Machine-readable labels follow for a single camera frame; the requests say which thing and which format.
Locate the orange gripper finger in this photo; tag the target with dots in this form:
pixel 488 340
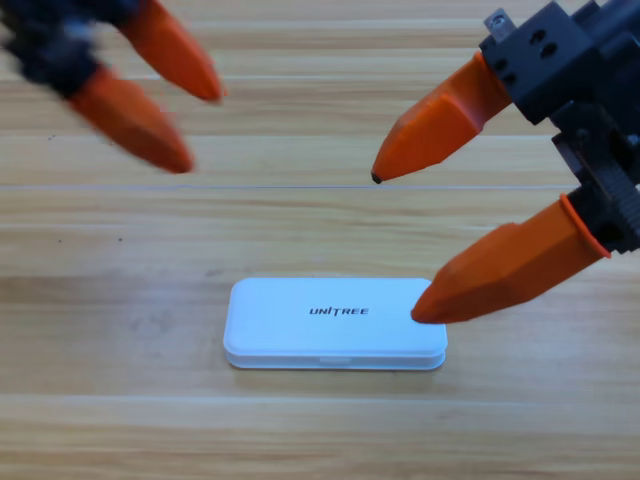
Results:
pixel 135 125
pixel 440 130
pixel 510 265
pixel 175 55

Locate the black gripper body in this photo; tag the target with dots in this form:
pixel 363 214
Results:
pixel 575 65
pixel 55 45

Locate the white Unitree pencil case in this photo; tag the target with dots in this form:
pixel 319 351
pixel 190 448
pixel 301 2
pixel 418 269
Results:
pixel 300 325

